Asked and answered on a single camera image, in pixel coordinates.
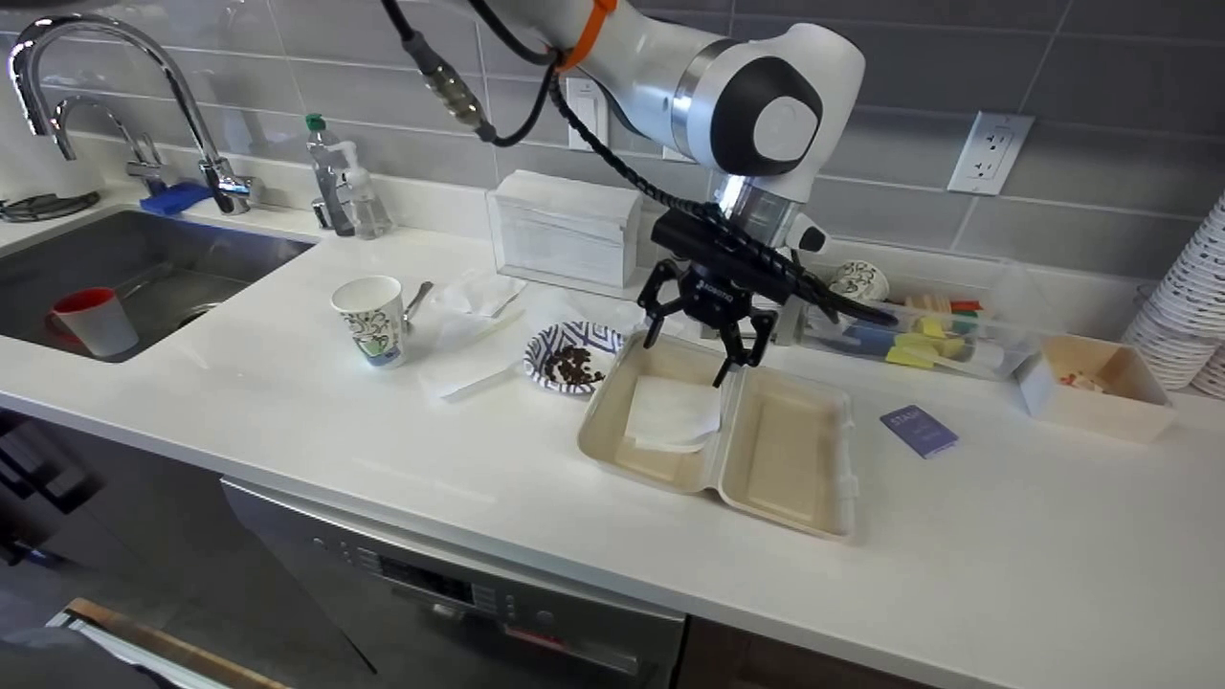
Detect clear tray of condiment packets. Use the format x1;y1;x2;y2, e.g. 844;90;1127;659
797;294;1038;380

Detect clear plastic water bottle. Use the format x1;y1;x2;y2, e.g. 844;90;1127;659
305;111;382;237

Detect red cup in sink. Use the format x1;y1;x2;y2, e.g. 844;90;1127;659
52;287;140;361

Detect chrome kitchen faucet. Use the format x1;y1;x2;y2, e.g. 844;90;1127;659
4;12;256;219

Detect small cardboard box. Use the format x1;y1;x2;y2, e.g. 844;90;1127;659
1020;337;1176;444

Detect white napkin box dispenser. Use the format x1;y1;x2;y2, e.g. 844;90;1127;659
494;169;645;294

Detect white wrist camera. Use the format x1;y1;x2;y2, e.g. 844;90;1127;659
733;186;827;251

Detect clear plastic wrapper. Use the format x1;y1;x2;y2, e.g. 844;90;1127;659
411;277;525;349

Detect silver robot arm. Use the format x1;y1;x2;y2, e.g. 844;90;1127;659
378;0;894;383

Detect steel kitchen sink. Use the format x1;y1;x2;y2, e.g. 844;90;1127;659
0;210;305;352

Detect floral paper cup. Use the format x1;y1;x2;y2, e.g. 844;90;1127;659
331;277;405;366

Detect white wall outlet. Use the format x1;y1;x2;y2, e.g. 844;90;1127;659
949;111;1034;196

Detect white tissue paper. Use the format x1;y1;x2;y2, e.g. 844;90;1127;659
630;380;720;453

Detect stack of paper cups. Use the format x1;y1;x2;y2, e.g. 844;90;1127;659
1123;196;1225;390

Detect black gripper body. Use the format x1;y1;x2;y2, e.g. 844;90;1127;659
651;206;894;325

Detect white plastic knife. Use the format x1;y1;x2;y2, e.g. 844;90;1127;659
441;362;522;402

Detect blue sponge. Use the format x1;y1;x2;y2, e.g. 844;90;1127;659
140;185;212;215

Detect metal spoon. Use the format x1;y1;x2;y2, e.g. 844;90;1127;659
404;279;437;325

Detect stainless dishwasher front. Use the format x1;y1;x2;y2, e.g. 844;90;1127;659
224;479;686;689

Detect beige take-away food container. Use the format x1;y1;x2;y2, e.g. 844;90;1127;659
577;337;857;541

